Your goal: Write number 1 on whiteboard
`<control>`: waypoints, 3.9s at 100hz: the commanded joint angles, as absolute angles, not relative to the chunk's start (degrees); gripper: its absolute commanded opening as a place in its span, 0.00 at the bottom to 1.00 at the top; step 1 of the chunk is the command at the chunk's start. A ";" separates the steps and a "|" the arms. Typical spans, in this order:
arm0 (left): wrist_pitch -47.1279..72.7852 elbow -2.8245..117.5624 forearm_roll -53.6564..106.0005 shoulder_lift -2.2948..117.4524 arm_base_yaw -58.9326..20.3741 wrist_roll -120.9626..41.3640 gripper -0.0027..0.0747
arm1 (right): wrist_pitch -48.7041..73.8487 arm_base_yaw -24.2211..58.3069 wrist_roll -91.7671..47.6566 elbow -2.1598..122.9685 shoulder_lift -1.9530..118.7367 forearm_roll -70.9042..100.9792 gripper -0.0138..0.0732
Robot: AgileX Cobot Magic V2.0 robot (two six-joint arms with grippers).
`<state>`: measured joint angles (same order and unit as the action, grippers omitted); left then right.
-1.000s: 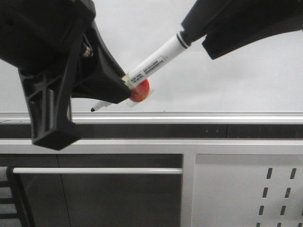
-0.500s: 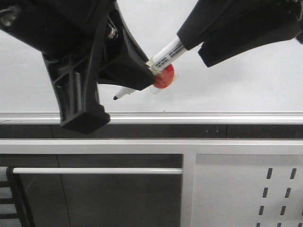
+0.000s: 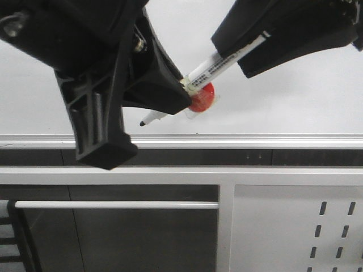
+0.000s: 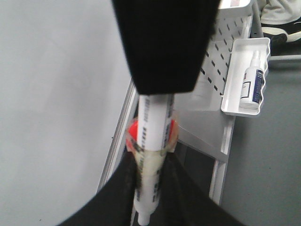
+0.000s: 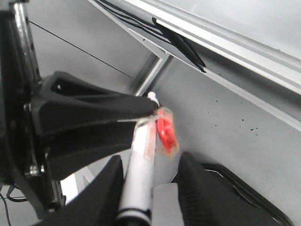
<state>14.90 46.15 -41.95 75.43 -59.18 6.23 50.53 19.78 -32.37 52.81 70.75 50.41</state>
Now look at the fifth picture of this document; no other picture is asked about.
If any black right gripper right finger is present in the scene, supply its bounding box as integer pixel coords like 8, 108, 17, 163
176, 151, 283, 226

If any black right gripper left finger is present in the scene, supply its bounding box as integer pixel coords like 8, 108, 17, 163
36, 155, 124, 226

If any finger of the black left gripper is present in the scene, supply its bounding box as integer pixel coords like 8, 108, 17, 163
46, 121, 135, 181

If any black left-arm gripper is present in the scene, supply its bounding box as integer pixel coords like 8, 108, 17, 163
0, 2, 157, 212

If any white black-tipped whiteboard marker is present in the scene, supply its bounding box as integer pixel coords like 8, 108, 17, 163
114, 91, 159, 226

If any white metal stand frame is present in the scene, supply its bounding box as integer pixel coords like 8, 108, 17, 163
128, 53, 172, 96

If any black cable bundle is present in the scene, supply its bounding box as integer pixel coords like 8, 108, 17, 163
94, 0, 207, 73

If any white whiteboard with aluminium frame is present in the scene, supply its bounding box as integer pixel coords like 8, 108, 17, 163
92, 0, 301, 129

